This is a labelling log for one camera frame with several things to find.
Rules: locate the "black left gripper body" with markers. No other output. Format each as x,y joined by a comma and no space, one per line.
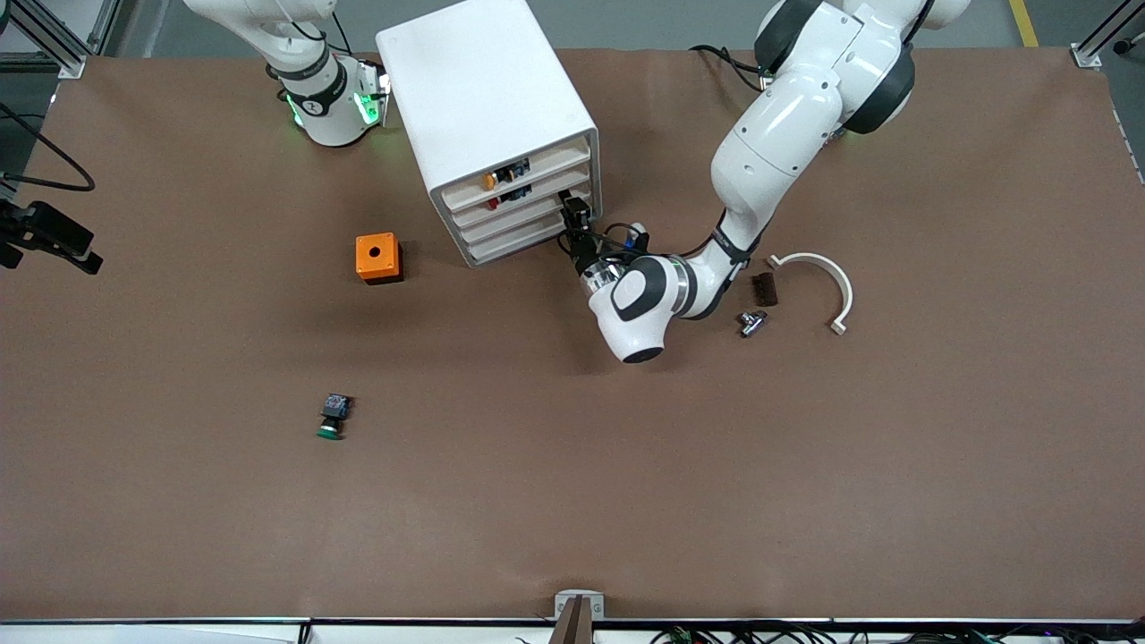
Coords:
585,258

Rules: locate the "green push button switch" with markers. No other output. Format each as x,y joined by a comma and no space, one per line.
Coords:
335,407

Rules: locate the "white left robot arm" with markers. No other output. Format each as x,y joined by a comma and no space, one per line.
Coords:
787,134

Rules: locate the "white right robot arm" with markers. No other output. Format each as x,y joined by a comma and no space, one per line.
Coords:
326,107

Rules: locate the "silver metal fitting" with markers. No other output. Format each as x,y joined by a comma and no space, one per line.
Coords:
751,324

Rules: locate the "dark brown terminal block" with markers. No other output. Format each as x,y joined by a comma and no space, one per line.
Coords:
765,289

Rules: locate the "white curved pipe clamp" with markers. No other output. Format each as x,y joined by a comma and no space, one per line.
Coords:
845,291

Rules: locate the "red push button switch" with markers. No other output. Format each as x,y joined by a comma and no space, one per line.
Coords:
493,204

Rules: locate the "orange push button switch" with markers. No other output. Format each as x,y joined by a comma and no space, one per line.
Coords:
489,181

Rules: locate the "aluminium frame profile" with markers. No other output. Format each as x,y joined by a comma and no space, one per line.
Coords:
1087,55
54,49

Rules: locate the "orange button enclosure box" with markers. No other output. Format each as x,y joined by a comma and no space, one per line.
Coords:
385,264

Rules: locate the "grey metal bracket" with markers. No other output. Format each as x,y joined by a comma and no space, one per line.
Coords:
562,604

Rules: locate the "brown post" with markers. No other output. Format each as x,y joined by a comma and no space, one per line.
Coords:
572,626

